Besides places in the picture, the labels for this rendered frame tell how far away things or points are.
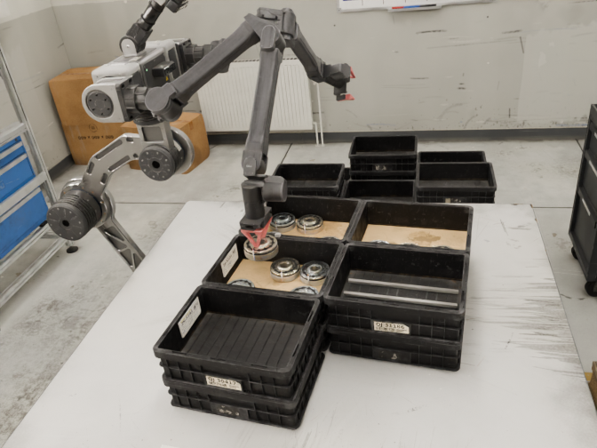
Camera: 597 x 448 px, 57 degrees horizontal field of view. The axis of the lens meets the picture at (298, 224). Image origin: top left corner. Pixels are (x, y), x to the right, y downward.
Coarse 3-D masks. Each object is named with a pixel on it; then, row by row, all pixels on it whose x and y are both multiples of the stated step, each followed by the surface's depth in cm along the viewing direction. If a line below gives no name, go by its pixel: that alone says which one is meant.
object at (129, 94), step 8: (128, 80) 169; (120, 88) 164; (128, 88) 167; (136, 88) 167; (144, 88) 167; (120, 96) 166; (128, 96) 166; (136, 96) 166; (144, 96) 166; (120, 104) 167; (128, 104) 167; (136, 104) 167; (144, 104) 167; (128, 112) 169; (136, 112) 170; (128, 120) 170
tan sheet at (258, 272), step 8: (240, 264) 197; (248, 264) 196; (256, 264) 196; (264, 264) 195; (240, 272) 192; (248, 272) 192; (256, 272) 191; (264, 272) 191; (232, 280) 189; (256, 280) 187; (264, 280) 187; (272, 280) 186; (296, 280) 185; (272, 288) 183; (280, 288) 182; (288, 288) 182; (320, 288) 180
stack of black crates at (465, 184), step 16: (416, 176) 293; (432, 176) 308; (448, 176) 306; (464, 176) 304; (480, 176) 302; (416, 192) 300; (432, 192) 283; (448, 192) 282; (464, 192) 280; (480, 192) 278
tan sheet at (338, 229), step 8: (296, 224) 217; (328, 224) 214; (336, 224) 214; (344, 224) 213; (288, 232) 212; (296, 232) 211; (320, 232) 210; (328, 232) 209; (336, 232) 208; (344, 232) 208
